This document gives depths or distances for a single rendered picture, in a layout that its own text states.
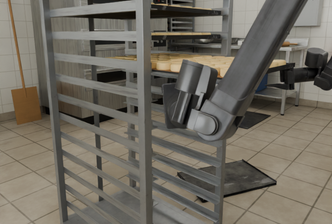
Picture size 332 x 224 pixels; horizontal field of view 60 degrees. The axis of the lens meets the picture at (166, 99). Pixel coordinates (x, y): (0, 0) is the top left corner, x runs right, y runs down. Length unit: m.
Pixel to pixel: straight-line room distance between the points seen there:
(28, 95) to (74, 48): 0.93
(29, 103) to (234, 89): 3.50
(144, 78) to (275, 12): 0.46
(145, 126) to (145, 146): 0.07
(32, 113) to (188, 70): 3.44
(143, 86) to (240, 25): 4.25
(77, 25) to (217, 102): 2.83
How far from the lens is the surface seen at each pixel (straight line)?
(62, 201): 1.57
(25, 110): 3.85
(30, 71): 4.13
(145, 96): 0.85
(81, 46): 3.28
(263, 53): 0.50
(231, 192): 2.08
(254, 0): 4.96
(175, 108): 0.53
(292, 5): 0.51
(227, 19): 1.19
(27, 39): 4.10
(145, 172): 0.94
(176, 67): 0.83
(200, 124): 0.49
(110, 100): 3.58
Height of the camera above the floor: 1.06
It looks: 13 degrees down
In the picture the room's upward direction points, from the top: straight up
